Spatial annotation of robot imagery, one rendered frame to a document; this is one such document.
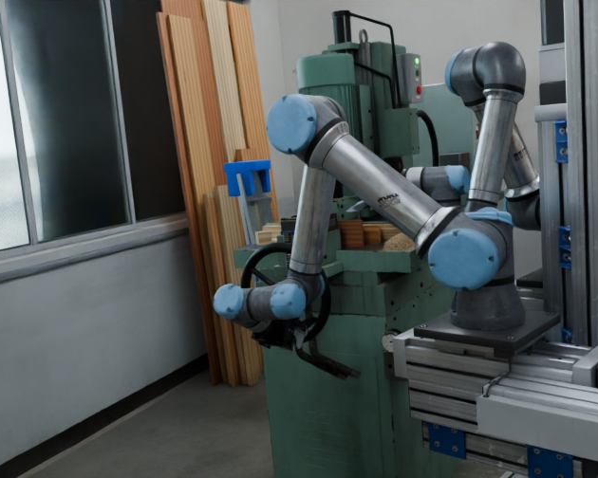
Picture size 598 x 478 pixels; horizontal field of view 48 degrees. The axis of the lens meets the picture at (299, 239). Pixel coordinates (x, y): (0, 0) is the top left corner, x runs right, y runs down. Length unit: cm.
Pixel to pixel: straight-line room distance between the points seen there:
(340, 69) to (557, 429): 122
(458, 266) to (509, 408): 27
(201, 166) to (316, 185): 209
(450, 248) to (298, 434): 114
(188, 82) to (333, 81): 164
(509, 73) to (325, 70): 58
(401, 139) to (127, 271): 164
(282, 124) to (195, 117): 224
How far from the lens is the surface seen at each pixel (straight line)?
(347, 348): 202
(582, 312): 152
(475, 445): 156
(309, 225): 151
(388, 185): 129
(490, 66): 172
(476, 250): 123
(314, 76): 204
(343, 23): 224
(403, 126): 219
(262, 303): 146
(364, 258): 192
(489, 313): 139
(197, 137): 355
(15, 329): 289
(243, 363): 356
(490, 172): 166
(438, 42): 438
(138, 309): 339
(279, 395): 220
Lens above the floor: 121
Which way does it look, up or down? 8 degrees down
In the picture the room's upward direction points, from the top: 5 degrees counter-clockwise
